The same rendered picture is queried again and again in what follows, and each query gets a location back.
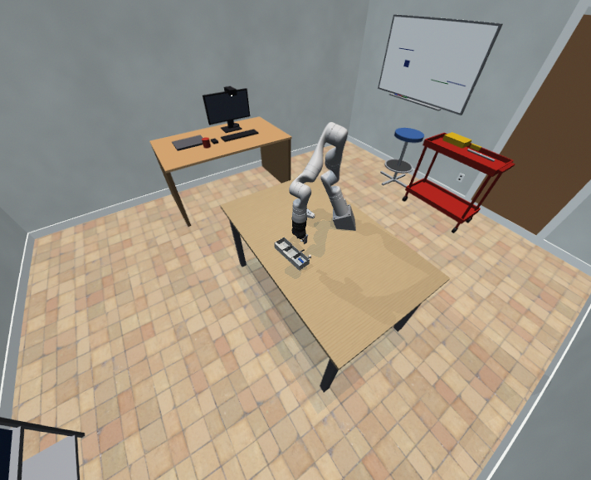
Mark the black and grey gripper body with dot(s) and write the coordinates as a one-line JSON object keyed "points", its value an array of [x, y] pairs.
{"points": [[299, 223]]}

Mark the white three-compartment bin rack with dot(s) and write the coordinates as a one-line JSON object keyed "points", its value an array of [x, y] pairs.
{"points": [[292, 254]]}

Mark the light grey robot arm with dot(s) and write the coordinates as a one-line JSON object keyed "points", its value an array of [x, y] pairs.
{"points": [[336, 135]]}

